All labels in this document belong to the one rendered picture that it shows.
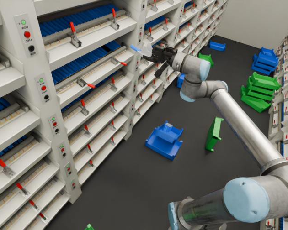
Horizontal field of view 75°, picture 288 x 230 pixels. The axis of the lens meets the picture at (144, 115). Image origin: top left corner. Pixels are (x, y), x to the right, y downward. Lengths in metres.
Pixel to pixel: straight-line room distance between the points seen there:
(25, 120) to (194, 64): 0.74
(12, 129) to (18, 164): 0.20
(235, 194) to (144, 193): 1.05
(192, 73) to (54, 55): 0.58
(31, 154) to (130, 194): 0.87
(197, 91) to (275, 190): 0.54
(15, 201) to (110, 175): 0.77
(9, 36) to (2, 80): 0.13
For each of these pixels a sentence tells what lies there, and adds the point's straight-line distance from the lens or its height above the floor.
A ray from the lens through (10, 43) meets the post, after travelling 0.69.
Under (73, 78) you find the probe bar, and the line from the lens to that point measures 0.95.
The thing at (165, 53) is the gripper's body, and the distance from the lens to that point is 0.97.
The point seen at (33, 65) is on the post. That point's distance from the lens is 0.73.
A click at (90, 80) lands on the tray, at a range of 1.00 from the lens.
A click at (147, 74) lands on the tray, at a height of 0.53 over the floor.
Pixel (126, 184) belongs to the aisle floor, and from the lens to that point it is 1.63.
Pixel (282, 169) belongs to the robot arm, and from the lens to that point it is 0.75.
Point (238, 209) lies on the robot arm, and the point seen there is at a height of 0.94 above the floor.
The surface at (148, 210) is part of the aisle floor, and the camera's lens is 1.57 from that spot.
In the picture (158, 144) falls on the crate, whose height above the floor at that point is 0.00.
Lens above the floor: 1.47
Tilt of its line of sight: 44 degrees down
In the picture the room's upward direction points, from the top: 10 degrees clockwise
